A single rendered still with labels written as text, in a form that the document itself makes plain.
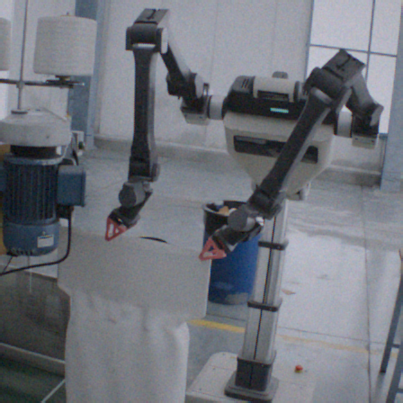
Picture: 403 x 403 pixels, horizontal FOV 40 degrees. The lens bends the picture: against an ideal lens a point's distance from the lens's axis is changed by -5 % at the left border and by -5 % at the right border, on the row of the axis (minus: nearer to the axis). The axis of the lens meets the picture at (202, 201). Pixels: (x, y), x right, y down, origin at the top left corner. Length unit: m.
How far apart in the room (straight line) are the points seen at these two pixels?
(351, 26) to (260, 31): 1.52
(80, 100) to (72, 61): 8.96
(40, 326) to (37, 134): 1.20
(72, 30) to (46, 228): 0.50
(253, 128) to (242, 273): 2.12
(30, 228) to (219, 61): 8.56
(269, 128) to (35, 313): 1.19
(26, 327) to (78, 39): 1.35
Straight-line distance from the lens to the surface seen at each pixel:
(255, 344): 2.37
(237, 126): 1.96
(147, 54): 1.56
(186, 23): 10.02
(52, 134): 1.37
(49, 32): 1.50
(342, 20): 9.61
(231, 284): 3.97
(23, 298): 2.39
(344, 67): 1.44
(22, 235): 1.42
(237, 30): 9.79
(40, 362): 2.36
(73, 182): 1.41
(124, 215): 1.67
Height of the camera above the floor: 1.57
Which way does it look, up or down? 13 degrees down
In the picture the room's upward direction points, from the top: 6 degrees clockwise
